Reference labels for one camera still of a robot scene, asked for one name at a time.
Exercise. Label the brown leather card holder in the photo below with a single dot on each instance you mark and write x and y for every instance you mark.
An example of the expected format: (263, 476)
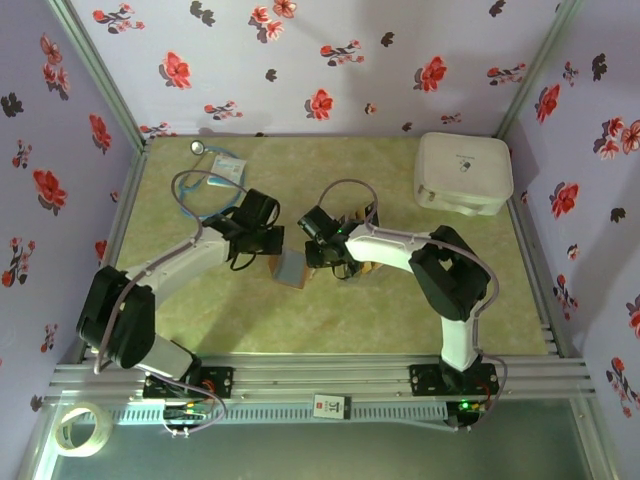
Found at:
(292, 267)

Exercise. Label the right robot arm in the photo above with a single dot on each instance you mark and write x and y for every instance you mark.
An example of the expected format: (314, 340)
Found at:
(385, 247)

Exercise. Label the black credit card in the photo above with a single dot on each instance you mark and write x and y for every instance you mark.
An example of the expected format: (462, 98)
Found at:
(369, 214)

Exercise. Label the white blue sealed packet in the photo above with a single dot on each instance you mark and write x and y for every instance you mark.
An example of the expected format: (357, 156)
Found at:
(225, 167)

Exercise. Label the blue stethoscope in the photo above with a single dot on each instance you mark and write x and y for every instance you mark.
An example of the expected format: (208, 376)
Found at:
(197, 147)

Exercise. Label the red white label tag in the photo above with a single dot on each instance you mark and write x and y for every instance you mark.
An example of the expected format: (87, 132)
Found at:
(331, 406)

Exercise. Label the white zip case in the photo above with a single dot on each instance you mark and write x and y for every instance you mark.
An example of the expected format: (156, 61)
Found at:
(462, 170)

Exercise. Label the small controller circuit board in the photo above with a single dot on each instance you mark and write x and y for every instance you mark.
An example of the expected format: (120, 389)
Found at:
(182, 412)
(470, 407)

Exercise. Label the clear tape roll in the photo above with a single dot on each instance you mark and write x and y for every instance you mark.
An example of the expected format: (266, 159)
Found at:
(82, 452)

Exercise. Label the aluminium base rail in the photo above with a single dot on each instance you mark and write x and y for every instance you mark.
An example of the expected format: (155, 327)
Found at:
(320, 377)

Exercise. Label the aluminium side rail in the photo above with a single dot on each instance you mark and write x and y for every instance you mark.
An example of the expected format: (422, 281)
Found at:
(526, 227)
(126, 200)

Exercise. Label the aluminium corner post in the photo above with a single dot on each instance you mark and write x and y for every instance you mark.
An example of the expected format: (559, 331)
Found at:
(535, 75)
(100, 75)

